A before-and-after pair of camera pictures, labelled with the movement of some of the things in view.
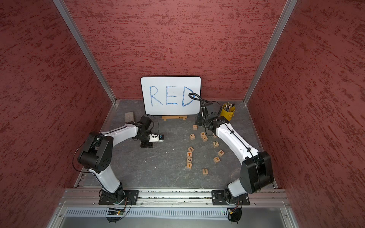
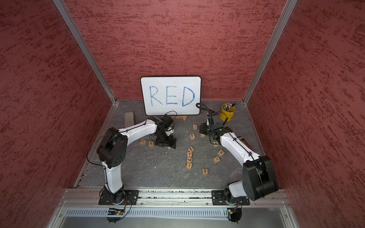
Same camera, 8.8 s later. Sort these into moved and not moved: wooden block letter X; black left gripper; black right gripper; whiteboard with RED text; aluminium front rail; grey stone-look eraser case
Moved: black left gripper; black right gripper
Not moved: grey stone-look eraser case; aluminium front rail; whiteboard with RED text; wooden block letter X
